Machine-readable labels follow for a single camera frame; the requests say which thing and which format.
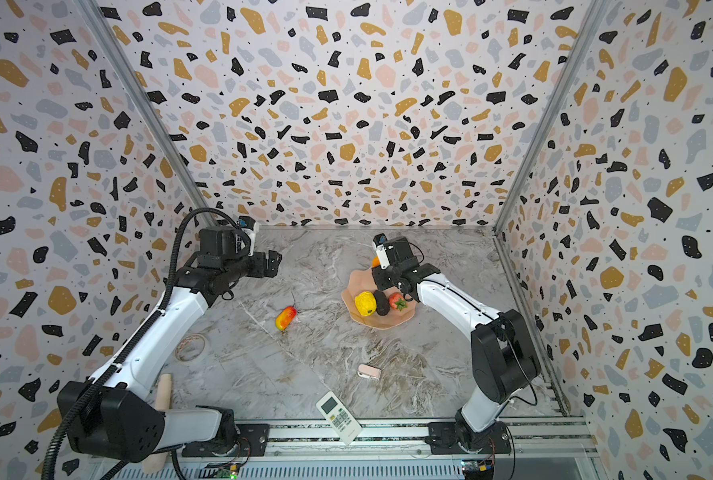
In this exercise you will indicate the aluminium right floor rail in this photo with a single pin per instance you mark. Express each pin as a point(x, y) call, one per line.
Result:
point(520, 295)

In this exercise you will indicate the pink wavy fruit bowl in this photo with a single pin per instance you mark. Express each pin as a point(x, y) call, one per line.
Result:
point(361, 281)

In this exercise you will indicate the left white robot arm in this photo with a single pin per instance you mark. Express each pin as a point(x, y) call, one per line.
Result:
point(108, 415)

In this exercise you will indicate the aluminium back floor rail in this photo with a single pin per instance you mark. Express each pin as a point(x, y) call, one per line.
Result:
point(375, 227)

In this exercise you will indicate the aluminium front mounting rail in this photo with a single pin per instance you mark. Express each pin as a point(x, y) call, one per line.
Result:
point(519, 448)

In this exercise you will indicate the aluminium floor rail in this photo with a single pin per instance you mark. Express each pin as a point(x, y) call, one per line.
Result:
point(375, 227)
point(520, 295)

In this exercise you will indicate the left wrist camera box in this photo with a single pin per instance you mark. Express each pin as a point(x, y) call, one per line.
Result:
point(224, 242)

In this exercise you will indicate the wooden beige handle tool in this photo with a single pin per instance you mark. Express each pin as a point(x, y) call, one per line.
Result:
point(156, 462)

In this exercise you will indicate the red strawberry fake fruit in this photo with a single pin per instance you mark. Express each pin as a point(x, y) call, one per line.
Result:
point(398, 302)

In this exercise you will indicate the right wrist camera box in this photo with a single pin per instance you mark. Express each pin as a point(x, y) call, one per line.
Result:
point(393, 253)

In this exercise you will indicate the yellow lemon fake fruit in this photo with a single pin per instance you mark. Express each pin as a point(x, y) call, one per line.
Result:
point(366, 304)

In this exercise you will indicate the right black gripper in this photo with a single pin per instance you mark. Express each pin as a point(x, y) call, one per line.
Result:
point(394, 282)

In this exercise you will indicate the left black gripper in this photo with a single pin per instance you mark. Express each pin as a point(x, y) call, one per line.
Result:
point(259, 269)

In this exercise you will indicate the dark avocado fake fruit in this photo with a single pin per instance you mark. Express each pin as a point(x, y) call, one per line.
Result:
point(383, 307)

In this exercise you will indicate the aluminium corner post right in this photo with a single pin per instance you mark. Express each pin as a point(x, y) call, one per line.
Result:
point(589, 26)

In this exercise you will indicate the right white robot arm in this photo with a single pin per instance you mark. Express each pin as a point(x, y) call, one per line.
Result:
point(504, 357)

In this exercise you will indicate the aluminium corner post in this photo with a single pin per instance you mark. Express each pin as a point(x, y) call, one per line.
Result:
point(589, 26)
point(95, 22)

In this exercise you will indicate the white remote control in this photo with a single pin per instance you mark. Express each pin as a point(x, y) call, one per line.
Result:
point(340, 419)

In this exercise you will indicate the small pink case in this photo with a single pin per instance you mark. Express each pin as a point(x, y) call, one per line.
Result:
point(369, 372)

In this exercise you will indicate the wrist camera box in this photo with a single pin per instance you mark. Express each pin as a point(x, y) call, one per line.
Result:
point(224, 242)
point(393, 253)

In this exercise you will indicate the aluminium corner post left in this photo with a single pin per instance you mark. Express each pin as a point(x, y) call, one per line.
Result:
point(95, 22)

